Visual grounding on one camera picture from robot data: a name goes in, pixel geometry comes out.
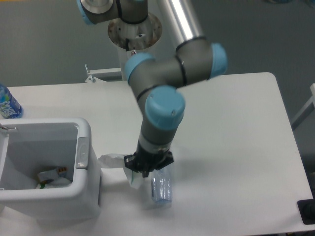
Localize trash inside the can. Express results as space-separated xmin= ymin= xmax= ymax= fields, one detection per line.
xmin=36 ymin=167 xmax=72 ymax=189

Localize white metal table bracket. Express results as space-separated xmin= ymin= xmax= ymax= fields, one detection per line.
xmin=85 ymin=64 xmax=123 ymax=83

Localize white plastic trash can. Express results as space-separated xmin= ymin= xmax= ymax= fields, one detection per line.
xmin=0 ymin=118 xmax=101 ymax=220

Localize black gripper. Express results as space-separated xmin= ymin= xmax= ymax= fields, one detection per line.
xmin=124 ymin=144 xmax=174 ymax=177

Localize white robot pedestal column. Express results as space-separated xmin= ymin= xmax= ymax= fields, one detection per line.
xmin=108 ymin=13 xmax=162 ymax=81

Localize white paper wrapper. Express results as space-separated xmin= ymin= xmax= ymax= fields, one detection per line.
xmin=98 ymin=153 xmax=145 ymax=189

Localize clear plastic bottle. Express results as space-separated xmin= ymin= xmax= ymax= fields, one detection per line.
xmin=151 ymin=164 xmax=173 ymax=205

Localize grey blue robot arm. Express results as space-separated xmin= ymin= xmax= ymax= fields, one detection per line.
xmin=77 ymin=0 xmax=228 ymax=177

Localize blue labelled water bottle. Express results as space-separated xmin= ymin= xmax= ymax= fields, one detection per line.
xmin=0 ymin=84 xmax=23 ymax=119

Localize white frame at right edge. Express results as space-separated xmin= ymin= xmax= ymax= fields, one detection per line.
xmin=291 ymin=83 xmax=315 ymax=131

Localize black clamp at table edge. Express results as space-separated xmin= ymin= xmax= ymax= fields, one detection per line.
xmin=297 ymin=199 xmax=315 ymax=225

